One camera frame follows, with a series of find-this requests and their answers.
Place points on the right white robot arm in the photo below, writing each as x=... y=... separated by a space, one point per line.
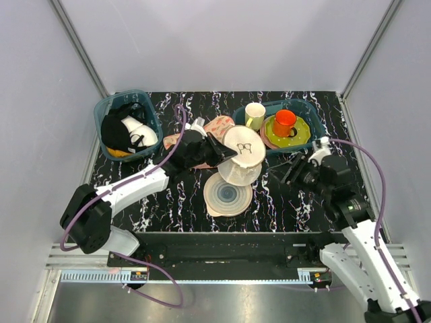
x=376 y=281

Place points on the swirl pattern ceramic plate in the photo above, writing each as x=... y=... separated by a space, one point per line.
x=225 y=200

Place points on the white mesh laundry bag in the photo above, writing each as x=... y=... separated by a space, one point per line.
x=244 y=168

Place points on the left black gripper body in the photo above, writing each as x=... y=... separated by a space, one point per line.
x=200 y=159

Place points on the right teal plastic tray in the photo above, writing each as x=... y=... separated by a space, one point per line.
x=304 y=110

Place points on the left teal plastic bin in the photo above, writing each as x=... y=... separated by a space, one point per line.
x=115 y=101

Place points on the green polka dot plate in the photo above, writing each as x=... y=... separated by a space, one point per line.
x=299 y=134

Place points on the yellow garment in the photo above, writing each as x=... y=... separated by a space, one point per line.
x=118 y=153

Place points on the white bra in bin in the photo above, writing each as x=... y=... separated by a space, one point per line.
x=140 y=136

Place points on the black garment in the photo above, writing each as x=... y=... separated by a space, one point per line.
x=113 y=131

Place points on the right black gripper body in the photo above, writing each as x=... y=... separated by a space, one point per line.
x=308 y=177

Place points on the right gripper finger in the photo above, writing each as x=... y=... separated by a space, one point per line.
x=279 y=170
x=295 y=168

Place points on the pink floral laundry bag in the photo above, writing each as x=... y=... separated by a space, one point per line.
x=217 y=127

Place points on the pink plate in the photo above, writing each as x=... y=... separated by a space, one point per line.
x=269 y=138

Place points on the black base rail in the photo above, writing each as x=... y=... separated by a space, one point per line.
x=235 y=256

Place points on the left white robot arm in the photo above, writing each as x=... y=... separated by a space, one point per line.
x=87 y=219

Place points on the orange mug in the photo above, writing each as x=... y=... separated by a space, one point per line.
x=283 y=125

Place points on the pale yellow mug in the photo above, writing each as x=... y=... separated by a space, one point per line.
x=254 y=115

